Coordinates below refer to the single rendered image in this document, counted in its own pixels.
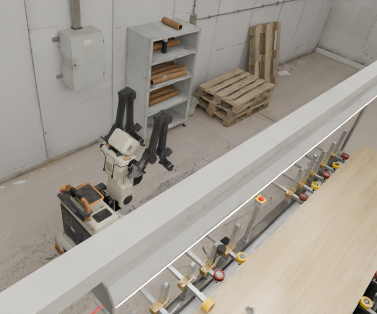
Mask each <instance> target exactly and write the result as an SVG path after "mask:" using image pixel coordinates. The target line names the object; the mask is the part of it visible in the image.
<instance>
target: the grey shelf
mask: <svg viewBox="0 0 377 314"><path fill-rule="evenodd" d="M172 20H174V21H176V22H178V23H180V24H182V25H183V28H182V29H181V30H180V31H179V30H177V29H175V28H174V27H171V26H169V25H167V24H165V23H163V22H162V21H159V22H152V23H149V24H142V25H139V26H132V27H127V36H126V77H125V87H130V88H132V89H133V90H134V91H135V92H136V99H134V107H133V122H134V125H135V124H136V123H138V124H140V125H141V127H142V129H141V130H140V131H139V132H136V133H137V135H139V136H140V137H142V139H144V143H143V146H145V141H146V139H147V138H149V137H151V133H152V130H153V125H154V118H153V116H154V115H156V114H157V113H158V112H160V111H161V110H166V111H167V112H169V113H170V114H172V117H173V119H172V123H170V124H169V125H168V129H169V128H171V127H173V126H176V125H178V124H180V123H182V122H184V124H183V126H186V121H187V117H188V110H189V102H190V98H191V91H192V86H193V79H194V72H195V68H196V60H197V56H198V49H199V41H200V37H201V30H202V29H201V28H200V27H197V26H195V25H193V24H190V23H188V22H186V21H184V20H182V19H180V18H176V19H172ZM198 34H199V35H198ZM171 37H175V39H179V41H180V43H179V45H176V46H173V47H169V48H167V51H166V53H165V54H164V53H162V52H161V51H162V49H160V50H156V51H153V42H154V41H158V40H163V39H168V38H171ZM197 42H198V43H197ZM148 46H149V47H148ZM195 54H196V55H195ZM171 61H173V62H174V64H178V65H179V67H180V66H183V65H184V66H185V67H186V71H187V74H186V75H184V76H182V77H178V78H174V79H171V80H168V81H165V82H161V83H158V84H155V85H151V84H150V78H151V67H152V66H155V65H159V64H163V63H167V62H171ZM193 65H194V66H193ZM146 72H147V73H146ZM191 77H192V78H191ZM167 85H172V86H173V89H172V91H175V90H179V95H176V96H174V97H171V98H169V99H167V100H164V101H162V102H159V103H156V104H154V105H152V106H150V107H149V106H148V102H149V94H150V91H153V90H156V89H158V88H161V87H165V86H167ZM190 85H191V86H190ZM187 104H188V105H187ZM186 108H187V109H186ZM185 116H186V117H185ZM142 139H141V140H142Z"/></svg>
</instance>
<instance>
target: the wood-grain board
mask: <svg viewBox="0 0 377 314"><path fill-rule="evenodd" d="M376 271H377V152H375V151H373V150H371V149H369V148H368V147H366V146H364V145H361V146H360V147H359V148H358V149H357V150H356V151H355V152H354V153H353V154H352V155H351V156H350V157H349V158H348V159H347V160H346V161H345V162H344V163H343V164H342V165H341V166H340V167H339V168H338V169H337V170H336V171H335V172H334V173H333V174H332V175H331V176H330V177H329V178H328V179H327V180H326V181H325V182H324V183H323V184H322V185H321V186H320V187H319V188H318V189H317V190H316V191H315V192H314V193H313V194H312V195H311V196H310V197H309V198H308V199H307V200H306V201H305V202H304V203H303V204H302V205H301V206H300V207H299V208H298V209H297V210H296V211H295V212H294V213H293V214H292V215H291V216H290V217H289V218H288V219H287V220H286V221H285V222H284V223H283V224H282V225H281V226H280V227H279V228H278V229H277V230H276V231H275V232H274V233H273V234H272V235H271V236H270V237H269V238H268V239H267V240H266V241H265V242H264V243H263V244H262V245H261V246H260V247H259V248H258V249H257V250H256V251H255V252H254V253H253V254H252V255H251V256H250V257H249V258H248V259H247V260H246V261H245V262H244V263H243V264H242V265H241V266H240V267H239V268H238V269H237V270H236V271H235V272H234V273H233V274H232V275H231V276H230V277H229V278H228V279H227V280H226V281H225V282H224V283H223V284H222V285H221V286H220V287H219V288H218V289H217V290H216V291H215V292H214V293H213V294H212V295H211V296H210V298H211V299H212V300H213V301H215V302H216V304H215V306H214V307H213V308H212V310H211V311H210V312H209V313H207V312H206V311H205V310H204V309H203V308H202V307H201V306H200V307H199V308H198V309H197V310H196V311H195V312H194V313H193V314H247V313H246V312H245V310H246V309H245V308H246V307H247V306H248V307H249V308H250V307H254V309H255V313H254V314H352V313H353V311H354V310H355V308H356V306H357V304H358V302H359V301H360V299H361V297H362V296H363V294H364V292H365V290H366V288H367V287H368V285H369V283H370V282H371V279H372V278H373V276H374V274H375V273H376Z"/></svg>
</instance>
